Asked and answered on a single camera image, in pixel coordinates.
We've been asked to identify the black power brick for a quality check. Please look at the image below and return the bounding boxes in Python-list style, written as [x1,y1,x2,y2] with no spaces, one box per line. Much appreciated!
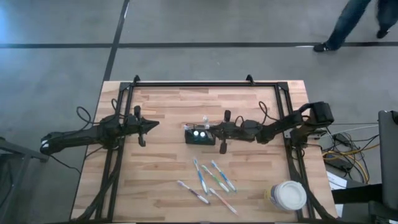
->
[325,157,354,172]

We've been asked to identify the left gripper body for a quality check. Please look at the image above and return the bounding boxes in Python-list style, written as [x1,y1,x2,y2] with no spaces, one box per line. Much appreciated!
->
[124,105,146,147]

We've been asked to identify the orange white toothbrush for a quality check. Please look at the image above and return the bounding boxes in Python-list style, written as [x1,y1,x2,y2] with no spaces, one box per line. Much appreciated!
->
[207,187,239,216]

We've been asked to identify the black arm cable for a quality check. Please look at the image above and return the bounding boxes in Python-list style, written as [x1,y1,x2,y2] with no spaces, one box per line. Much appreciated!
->
[76,105,108,126]
[257,101,280,123]

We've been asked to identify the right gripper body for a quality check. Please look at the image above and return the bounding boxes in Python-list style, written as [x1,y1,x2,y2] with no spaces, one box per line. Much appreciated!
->
[219,109,246,155]

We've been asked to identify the white floor cable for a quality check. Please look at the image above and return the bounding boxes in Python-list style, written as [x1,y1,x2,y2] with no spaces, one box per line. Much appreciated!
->
[318,124,379,135]

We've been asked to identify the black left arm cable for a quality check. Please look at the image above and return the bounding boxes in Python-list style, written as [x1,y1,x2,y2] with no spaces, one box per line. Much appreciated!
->
[76,105,108,126]

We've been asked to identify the black equipment case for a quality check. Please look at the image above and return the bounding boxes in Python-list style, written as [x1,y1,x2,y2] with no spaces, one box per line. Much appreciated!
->
[377,110,398,203]

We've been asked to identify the person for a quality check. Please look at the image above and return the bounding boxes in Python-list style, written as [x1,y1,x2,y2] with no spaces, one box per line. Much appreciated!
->
[313,0,398,53]

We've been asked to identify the black wire basket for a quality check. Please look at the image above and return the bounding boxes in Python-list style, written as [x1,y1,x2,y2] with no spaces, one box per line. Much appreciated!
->
[185,128,216,146]

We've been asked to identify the dark metal stand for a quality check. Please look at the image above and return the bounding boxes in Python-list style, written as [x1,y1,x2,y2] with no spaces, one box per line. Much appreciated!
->
[0,136,50,224]

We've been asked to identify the green white toothbrush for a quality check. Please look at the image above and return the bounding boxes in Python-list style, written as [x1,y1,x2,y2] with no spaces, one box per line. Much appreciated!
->
[200,164,230,193]

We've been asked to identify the black aluminium table frame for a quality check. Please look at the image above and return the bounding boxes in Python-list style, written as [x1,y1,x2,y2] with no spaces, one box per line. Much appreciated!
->
[73,74,336,223]

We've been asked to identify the white paper sheet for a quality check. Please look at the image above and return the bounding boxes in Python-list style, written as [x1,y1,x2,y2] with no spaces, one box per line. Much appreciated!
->
[326,170,348,191]

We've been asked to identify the black floor cable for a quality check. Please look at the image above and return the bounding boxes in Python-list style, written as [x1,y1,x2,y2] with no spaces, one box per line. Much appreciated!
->
[48,154,82,174]

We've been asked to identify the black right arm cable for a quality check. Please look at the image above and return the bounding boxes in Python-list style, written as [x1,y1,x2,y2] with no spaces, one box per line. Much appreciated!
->
[257,101,280,123]

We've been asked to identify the yellow floor cable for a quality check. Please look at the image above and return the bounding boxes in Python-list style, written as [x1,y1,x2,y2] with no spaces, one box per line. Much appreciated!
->
[322,142,381,185]

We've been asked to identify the white lidded tub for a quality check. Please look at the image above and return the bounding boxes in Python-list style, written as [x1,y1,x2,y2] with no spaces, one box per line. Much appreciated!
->
[264,180,308,212]

